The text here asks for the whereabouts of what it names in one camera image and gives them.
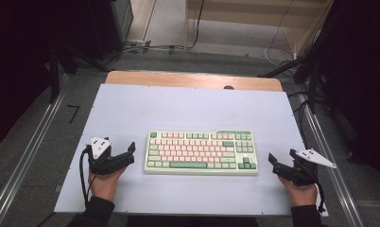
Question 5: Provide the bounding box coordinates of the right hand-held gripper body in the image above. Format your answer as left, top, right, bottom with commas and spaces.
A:
281, 148, 337, 187

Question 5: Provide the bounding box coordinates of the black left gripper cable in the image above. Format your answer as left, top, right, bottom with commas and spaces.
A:
78, 146, 95, 207

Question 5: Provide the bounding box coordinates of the dark cabinet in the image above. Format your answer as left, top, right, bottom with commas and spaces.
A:
87, 0, 134, 61

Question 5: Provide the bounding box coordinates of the person's right hand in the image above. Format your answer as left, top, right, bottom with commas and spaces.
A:
277, 175, 319, 208

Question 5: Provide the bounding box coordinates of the green and pink keyboard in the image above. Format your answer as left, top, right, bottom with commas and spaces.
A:
144, 129, 260, 176

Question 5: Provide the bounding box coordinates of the aluminium floor rail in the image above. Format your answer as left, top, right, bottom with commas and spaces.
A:
0, 91, 67, 227
300, 94, 366, 227

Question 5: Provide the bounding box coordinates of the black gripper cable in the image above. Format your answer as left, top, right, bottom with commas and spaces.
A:
78, 146, 95, 207
315, 181, 327, 214

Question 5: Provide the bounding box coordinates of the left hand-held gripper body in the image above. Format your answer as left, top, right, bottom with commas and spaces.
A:
86, 136, 126, 176

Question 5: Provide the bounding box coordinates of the black metal stand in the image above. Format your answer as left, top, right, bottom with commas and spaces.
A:
48, 44, 61, 104
306, 60, 322, 114

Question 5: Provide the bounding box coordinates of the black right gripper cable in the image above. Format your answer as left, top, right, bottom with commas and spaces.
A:
315, 181, 327, 214

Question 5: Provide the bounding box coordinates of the black floor cable bundle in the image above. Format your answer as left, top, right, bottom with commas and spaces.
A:
102, 43, 188, 66

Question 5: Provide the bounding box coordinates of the person's left hand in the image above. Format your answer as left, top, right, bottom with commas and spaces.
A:
88, 166, 128, 203

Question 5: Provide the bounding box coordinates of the black hanging cable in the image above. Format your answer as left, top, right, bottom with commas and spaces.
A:
190, 0, 206, 50

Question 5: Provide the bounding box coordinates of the white loose cable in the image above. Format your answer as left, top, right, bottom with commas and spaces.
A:
264, 0, 297, 69

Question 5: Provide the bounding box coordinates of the grey power strip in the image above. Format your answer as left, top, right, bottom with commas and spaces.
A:
125, 39, 152, 49

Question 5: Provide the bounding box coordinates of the light wooden shelf unit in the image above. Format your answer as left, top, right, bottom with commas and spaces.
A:
183, 0, 335, 61

